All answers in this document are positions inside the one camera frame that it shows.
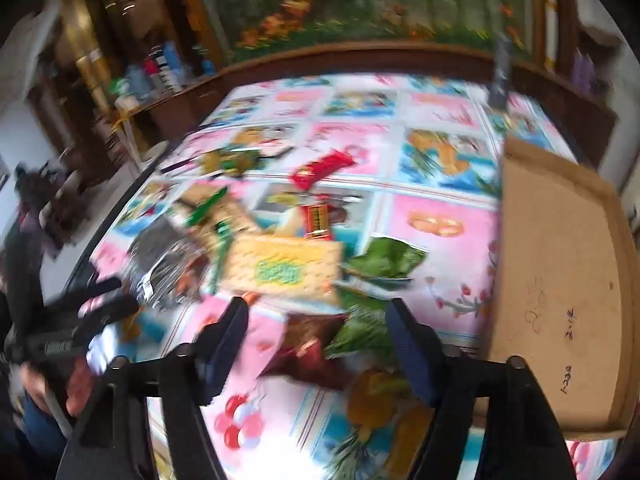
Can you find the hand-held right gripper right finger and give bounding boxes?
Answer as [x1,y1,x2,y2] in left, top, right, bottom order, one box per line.
[385,300,576,480]

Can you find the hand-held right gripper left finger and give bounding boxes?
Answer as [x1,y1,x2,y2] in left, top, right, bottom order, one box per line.
[60,297,251,480]

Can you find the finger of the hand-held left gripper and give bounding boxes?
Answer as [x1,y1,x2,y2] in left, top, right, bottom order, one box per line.
[84,277,124,306]
[82,294,140,333]

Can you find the green leaf snack packet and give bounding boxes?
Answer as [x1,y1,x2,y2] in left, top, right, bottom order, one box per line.
[325,300,401,361]
[345,237,428,293]

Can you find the large silver foil bag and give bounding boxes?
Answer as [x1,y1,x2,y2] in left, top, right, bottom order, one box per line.
[122,230,211,311]

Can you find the dark red snack packet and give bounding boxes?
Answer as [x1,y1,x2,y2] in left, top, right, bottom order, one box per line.
[260,310,361,391]

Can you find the long cracker packet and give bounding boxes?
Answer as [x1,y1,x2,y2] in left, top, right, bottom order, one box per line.
[217,235,346,306]

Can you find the clear cracker packet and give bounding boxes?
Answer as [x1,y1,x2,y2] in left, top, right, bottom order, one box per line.
[170,185,261,261]

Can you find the cardboard box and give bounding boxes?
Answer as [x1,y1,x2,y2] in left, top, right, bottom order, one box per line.
[482,137,633,441]

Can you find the green yellow snack packet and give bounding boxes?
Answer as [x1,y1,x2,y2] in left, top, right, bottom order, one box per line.
[200,147,266,176]

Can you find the person's left hand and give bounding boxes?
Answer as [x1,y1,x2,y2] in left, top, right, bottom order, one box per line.
[22,355,96,418]

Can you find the printed tablecloth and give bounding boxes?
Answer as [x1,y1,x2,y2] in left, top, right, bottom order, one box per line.
[90,72,621,480]

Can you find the person's blue trousers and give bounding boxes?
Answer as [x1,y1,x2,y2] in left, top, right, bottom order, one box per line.
[0,395,71,480]

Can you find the dark carved ornament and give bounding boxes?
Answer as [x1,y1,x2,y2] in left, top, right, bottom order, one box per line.
[12,162,76,246]

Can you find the red yellow snack packet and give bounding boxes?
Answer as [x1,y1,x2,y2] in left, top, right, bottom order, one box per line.
[302,202,333,241]

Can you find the red candy packet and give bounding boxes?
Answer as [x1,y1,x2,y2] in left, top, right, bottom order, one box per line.
[291,149,356,191]

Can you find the cluster of bottles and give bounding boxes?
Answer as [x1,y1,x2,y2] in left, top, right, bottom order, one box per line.
[112,42,216,106]

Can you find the wooden shelf cabinet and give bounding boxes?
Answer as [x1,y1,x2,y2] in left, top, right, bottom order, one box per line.
[30,0,231,161]

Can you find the grey flashlight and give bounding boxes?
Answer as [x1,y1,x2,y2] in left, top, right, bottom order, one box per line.
[487,35,513,108]

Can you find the flower glass panel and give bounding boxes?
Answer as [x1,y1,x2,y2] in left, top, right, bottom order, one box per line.
[197,0,538,63]

